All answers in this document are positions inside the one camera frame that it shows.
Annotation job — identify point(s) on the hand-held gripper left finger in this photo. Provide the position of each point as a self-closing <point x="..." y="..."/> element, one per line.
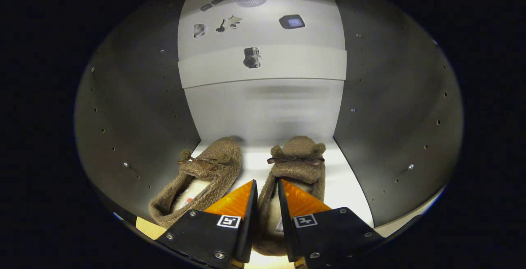
<point x="248" y="228"/>

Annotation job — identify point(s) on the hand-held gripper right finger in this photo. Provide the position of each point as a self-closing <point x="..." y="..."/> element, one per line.
<point x="286" y="228"/>

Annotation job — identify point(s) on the brown fuzzy shoe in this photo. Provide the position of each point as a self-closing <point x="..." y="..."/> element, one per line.
<point x="298" y="166"/>
<point x="213" y="170"/>

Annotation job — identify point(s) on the grey shoe cabinet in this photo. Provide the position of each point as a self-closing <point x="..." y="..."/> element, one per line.
<point x="135" y="96"/>

